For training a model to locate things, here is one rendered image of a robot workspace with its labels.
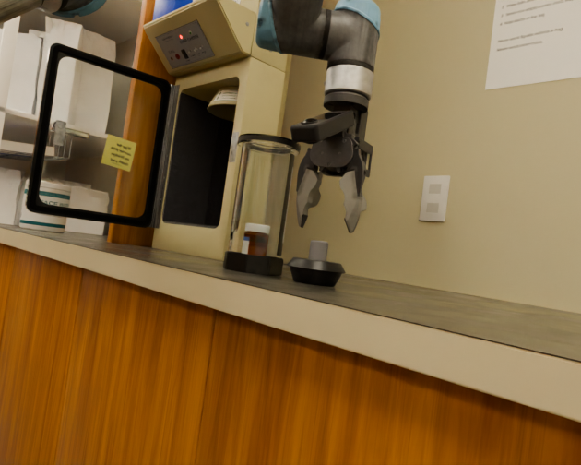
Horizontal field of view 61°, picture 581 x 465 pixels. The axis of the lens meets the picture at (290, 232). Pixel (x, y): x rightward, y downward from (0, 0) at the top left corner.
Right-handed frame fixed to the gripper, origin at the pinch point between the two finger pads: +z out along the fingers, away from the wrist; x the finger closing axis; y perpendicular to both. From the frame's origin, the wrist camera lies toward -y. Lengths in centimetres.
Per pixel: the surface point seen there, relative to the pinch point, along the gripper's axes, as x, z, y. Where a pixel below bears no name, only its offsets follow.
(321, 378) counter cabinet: -12.2, 17.8, -20.0
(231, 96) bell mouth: 43, -31, 26
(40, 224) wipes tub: 107, 8, 23
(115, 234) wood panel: 72, 7, 22
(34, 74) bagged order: 169, -53, 51
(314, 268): -1.6, 7.0, -4.4
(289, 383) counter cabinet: -7.8, 19.6, -18.8
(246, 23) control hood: 35, -44, 18
